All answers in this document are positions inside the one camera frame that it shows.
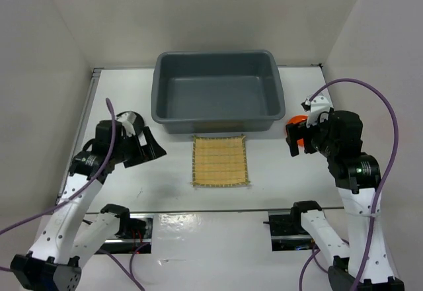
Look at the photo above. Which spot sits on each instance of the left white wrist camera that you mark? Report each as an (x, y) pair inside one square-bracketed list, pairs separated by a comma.
[(128, 120)]

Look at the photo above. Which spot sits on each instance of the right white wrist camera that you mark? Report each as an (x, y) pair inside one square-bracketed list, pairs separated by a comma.
[(317, 109)]

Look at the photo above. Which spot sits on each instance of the black round plate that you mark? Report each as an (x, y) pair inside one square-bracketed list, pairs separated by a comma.
[(139, 123)]

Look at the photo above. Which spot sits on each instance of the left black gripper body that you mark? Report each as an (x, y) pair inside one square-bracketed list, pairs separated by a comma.
[(127, 149)]

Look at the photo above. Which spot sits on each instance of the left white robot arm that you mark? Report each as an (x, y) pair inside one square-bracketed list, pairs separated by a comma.
[(55, 261)]

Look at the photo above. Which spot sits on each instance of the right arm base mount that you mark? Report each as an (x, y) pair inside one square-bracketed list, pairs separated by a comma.
[(285, 234)]

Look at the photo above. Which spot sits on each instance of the bamboo placemat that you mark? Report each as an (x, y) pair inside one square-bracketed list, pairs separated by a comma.
[(219, 162)]

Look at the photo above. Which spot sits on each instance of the orange plastic plate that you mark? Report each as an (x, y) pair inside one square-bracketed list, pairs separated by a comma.
[(298, 120)]

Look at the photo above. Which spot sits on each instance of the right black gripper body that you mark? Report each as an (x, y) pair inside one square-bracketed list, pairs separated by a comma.
[(320, 140)]

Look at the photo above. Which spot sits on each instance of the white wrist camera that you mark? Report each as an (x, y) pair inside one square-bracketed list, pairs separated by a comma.
[(317, 109), (128, 120)]

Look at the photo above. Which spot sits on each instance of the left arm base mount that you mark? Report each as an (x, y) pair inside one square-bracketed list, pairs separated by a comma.
[(132, 234)]

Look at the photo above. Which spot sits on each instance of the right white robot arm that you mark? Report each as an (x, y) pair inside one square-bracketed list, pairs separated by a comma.
[(361, 262)]

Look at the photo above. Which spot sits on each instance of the grey plastic bin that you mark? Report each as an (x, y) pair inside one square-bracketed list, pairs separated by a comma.
[(214, 92)]

